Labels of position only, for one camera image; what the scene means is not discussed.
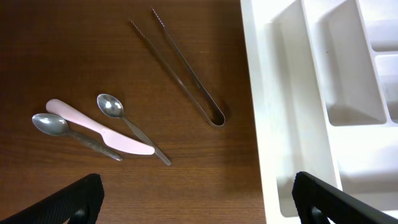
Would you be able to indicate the pink plastic butter knife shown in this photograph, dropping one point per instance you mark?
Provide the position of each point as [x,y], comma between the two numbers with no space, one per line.
[110,137]

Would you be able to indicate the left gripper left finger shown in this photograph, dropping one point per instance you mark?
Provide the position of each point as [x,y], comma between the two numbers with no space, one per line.
[80,202]

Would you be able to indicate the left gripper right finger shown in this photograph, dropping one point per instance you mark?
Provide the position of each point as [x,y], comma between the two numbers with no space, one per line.
[319,202]

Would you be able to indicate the small teaspoon textured handle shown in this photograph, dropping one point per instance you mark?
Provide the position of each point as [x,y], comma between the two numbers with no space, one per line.
[56,126]

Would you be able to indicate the small teaspoon smooth handle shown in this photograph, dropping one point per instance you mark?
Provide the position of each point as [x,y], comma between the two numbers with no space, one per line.
[113,108]

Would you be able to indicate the white plastic cutlery tray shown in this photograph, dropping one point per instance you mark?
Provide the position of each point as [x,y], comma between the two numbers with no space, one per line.
[323,79]

